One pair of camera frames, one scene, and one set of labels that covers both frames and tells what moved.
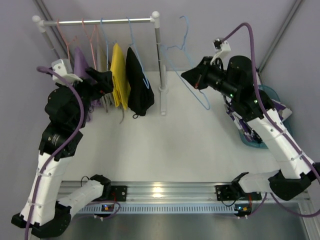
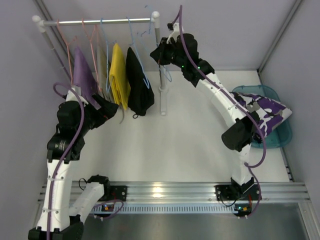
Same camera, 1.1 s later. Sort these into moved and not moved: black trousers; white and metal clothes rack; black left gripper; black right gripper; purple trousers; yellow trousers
Moved: black right gripper; black left gripper
Not moved: purple trousers; black trousers; yellow trousers; white and metal clothes rack
